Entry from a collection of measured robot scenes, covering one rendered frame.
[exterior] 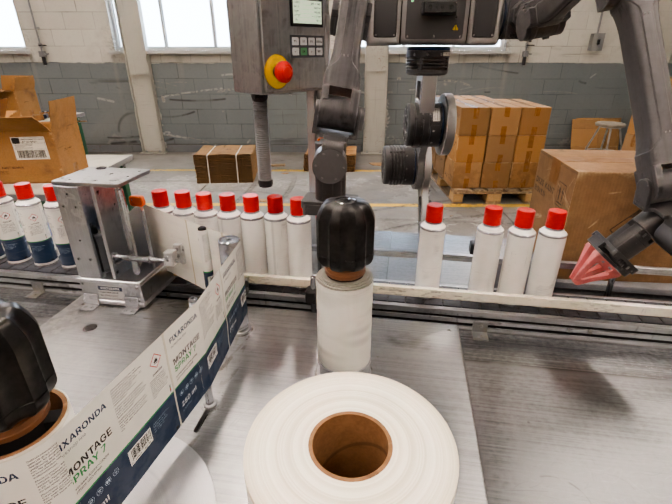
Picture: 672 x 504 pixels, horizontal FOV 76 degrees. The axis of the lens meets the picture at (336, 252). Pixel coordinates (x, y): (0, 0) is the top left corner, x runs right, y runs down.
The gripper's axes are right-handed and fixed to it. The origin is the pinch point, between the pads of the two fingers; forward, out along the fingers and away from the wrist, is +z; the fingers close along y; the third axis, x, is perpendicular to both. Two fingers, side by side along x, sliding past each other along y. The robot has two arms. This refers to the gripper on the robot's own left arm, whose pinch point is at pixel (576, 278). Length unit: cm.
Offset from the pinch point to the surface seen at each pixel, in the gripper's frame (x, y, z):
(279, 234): -51, 3, 34
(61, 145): -155, -98, 126
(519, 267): -11.5, 3.4, 5.4
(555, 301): -1.7, 4.8, 5.3
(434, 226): -29.4, 2.8, 10.8
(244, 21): -81, 0, 7
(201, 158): -160, -355, 214
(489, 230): -21.1, 2.6, 4.2
